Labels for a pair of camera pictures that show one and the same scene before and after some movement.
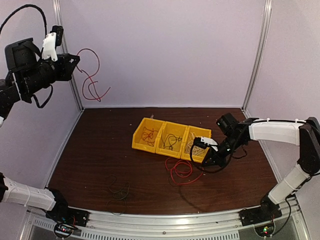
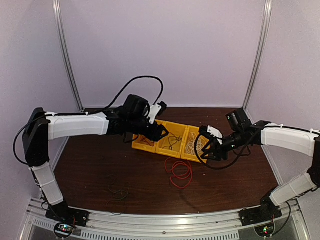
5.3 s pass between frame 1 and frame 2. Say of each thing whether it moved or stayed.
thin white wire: stayed
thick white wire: stayed
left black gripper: moved
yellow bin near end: stayed
